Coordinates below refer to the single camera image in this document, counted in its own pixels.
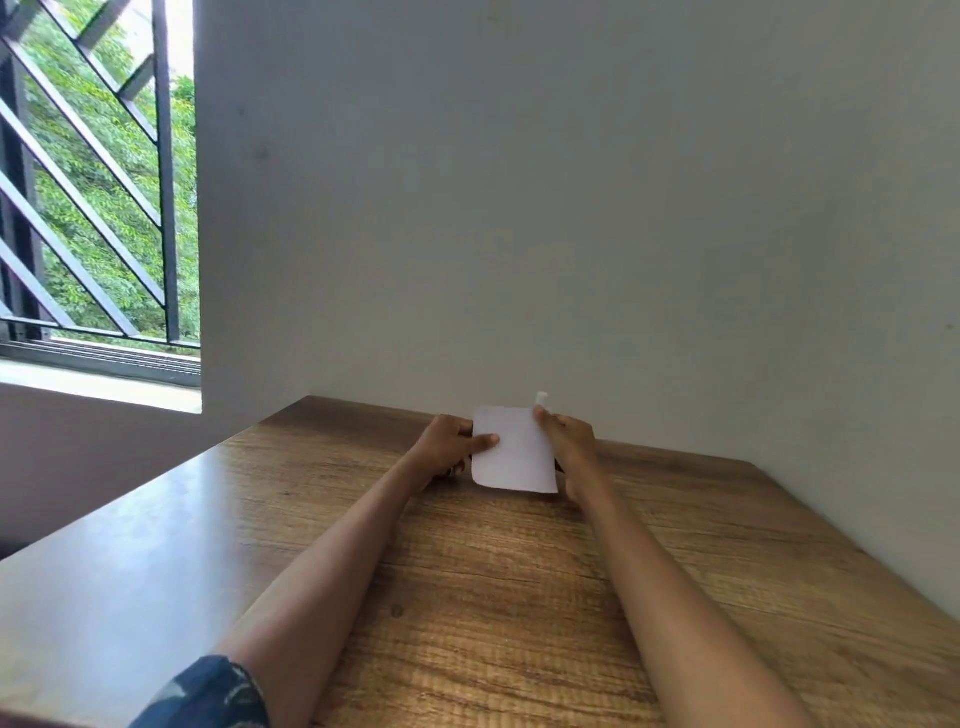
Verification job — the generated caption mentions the person's left forearm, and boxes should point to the person's left forearm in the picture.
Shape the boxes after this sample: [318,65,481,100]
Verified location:
[212,457,440,728]

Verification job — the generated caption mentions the person's left hand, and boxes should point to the person's left hand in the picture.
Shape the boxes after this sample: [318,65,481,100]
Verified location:
[408,414,501,479]

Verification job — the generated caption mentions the green trees outside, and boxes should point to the green trees outside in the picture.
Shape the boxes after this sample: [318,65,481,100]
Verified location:
[15,0,201,345]

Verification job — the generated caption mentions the white paper sheet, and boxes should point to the white paper sheet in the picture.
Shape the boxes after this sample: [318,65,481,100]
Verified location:
[471,391,560,495]

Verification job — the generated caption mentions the black metal window grille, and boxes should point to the black metal window grille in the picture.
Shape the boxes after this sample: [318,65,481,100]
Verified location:
[0,0,183,348]

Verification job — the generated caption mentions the person's right hand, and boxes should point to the person's right hand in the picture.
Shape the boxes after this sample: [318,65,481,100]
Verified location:
[532,405,601,502]

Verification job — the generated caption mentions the grey window frame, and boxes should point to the grey window frame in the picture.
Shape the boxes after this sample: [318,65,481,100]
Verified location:
[0,336,203,389]

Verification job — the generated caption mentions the person's right forearm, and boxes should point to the person's right forearm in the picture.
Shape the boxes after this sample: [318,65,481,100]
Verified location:
[570,468,819,728]

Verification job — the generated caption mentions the blue patterned sleeve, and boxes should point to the blue patterned sleeve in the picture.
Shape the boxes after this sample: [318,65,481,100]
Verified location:
[129,655,271,728]

